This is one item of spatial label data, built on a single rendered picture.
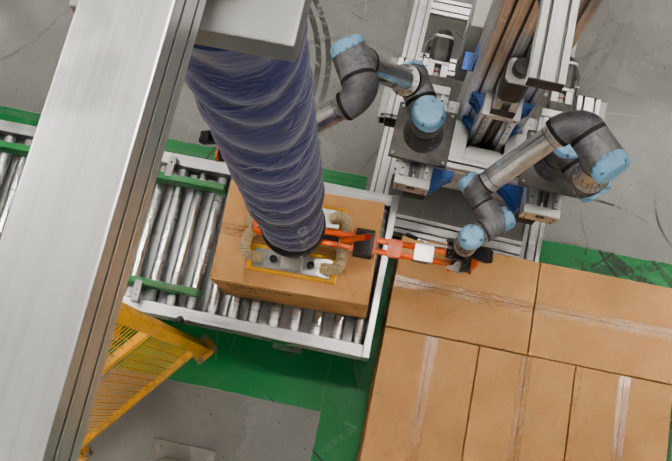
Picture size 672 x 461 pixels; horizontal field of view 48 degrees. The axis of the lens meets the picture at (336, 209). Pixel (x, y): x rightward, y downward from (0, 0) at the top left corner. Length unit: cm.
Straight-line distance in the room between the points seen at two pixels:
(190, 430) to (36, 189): 310
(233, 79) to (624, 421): 252
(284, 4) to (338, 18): 328
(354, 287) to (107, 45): 212
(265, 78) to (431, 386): 216
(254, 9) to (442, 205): 277
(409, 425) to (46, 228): 257
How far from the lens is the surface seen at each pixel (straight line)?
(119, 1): 84
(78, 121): 79
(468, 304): 327
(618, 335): 341
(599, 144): 232
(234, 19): 101
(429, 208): 368
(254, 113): 137
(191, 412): 382
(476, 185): 246
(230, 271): 287
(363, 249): 271
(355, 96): 235
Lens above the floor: 375
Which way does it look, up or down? 75 degrees down
